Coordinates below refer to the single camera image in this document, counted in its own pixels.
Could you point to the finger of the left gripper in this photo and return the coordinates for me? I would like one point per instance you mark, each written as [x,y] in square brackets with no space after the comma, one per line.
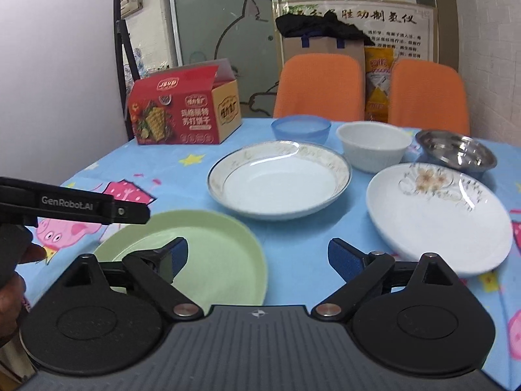
[25,202]

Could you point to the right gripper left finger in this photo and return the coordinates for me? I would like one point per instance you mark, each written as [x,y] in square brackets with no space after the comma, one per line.
[102,317]

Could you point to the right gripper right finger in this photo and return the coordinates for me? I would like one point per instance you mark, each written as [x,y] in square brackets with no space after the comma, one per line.
[417,318]

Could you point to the floral white plate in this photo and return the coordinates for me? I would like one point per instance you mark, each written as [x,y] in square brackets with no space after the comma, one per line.
[420,208]

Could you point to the green plastic plate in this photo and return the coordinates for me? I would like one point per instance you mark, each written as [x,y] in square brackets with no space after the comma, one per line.
[226,264]

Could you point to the stainless steel bowl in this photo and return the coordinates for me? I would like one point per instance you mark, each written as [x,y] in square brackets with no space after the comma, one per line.
[456,151]

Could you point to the white ribbed bowl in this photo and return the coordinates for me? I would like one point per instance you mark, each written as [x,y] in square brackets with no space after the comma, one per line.
[373,146]

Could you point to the gold rimmed white plate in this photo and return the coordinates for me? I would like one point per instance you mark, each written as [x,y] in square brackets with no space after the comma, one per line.
[279,180]

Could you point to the blue plastic bowl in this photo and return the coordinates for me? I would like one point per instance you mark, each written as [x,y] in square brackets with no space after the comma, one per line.
[303,128]

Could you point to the person's left hand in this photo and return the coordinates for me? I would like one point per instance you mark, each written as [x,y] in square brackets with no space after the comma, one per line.
[12,294]

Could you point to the black metal stand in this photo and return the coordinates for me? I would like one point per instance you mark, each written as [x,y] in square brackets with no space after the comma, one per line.
[123,47]

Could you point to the red cracker box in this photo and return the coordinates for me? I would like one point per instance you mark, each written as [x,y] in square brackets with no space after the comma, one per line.
[192,104]

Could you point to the right orange chair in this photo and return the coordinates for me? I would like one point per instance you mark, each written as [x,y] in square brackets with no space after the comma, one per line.
[427,95]

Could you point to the orange chair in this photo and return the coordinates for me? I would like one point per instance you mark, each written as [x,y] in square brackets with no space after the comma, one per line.
[323,85]
[427,95]

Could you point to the left orange chair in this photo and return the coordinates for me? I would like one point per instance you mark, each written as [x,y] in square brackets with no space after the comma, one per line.
[323,85]

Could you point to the yellow snack bag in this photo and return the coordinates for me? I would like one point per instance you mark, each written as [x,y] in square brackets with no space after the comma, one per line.
[379,62]

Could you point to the glass door with cat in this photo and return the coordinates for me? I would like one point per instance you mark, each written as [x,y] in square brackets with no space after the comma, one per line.
[242,31]

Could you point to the white poster with characters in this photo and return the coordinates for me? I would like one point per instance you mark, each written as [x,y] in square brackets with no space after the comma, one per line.
[410,30]

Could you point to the brown paper bag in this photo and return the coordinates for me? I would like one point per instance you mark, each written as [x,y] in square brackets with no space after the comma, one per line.
[292,47]

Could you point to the black cloth on bag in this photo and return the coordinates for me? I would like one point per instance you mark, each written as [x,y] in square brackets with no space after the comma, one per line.
[297,26]

